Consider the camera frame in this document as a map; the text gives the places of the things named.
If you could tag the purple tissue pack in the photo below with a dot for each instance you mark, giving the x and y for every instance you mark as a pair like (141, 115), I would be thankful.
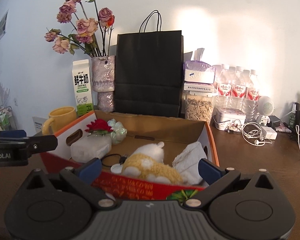
(198, 71)

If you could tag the black paper bag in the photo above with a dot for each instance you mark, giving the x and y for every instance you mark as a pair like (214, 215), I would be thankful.
(149, 72)

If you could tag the white floral tin box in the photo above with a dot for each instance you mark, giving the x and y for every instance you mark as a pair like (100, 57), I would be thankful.
(228, 119)

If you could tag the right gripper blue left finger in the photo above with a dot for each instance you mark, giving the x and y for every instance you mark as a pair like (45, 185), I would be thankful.
(90, 169)

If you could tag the clear jar of seeds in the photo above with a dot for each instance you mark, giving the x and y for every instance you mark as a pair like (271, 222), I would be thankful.
(199, 106)

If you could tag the dried pink rose bouquet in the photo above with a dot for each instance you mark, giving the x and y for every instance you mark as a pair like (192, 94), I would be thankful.
(91, 29)

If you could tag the wire rack with items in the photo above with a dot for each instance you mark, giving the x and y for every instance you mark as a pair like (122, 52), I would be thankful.
(7, 121)

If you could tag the white paper card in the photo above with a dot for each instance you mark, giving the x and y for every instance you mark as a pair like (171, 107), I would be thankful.
(38, 123)

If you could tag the white milk carton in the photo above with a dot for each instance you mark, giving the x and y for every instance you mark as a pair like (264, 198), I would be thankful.
(82, 87)

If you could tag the pack of water bottles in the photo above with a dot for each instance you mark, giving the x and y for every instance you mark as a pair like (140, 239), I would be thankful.
(237, 89)

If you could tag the purple wrapped vase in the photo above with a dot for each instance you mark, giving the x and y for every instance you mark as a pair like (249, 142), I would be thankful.
(103, 81)

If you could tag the red fabric flower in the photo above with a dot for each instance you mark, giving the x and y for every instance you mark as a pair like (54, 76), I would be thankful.
(98, 127)

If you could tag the white cloth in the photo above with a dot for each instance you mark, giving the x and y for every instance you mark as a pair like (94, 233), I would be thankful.
(186, 163)

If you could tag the yellow ceramic mug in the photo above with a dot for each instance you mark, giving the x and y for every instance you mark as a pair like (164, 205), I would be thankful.
(59, 118)

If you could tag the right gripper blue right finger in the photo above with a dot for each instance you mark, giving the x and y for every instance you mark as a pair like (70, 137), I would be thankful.
(209, 172)

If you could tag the white translucent pouch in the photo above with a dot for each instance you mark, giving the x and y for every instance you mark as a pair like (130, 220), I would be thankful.
(90, 147)

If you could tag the white power adapter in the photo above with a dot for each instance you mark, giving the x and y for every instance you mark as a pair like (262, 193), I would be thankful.
(269, 133)

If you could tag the iridescent plastic bag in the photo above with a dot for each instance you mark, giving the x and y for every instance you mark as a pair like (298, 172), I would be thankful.
(119, 132)

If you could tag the yellow white plush toy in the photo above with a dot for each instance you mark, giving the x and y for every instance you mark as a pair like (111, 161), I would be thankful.
(147, 163)

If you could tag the red cardboard box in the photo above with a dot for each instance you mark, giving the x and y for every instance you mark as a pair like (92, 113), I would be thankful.
(176, 134)

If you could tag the white wired earphones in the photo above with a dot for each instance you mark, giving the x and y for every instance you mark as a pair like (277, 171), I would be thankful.
(251, 132)

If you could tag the white flat box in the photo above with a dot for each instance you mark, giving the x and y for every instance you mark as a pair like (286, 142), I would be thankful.
(200, 87)

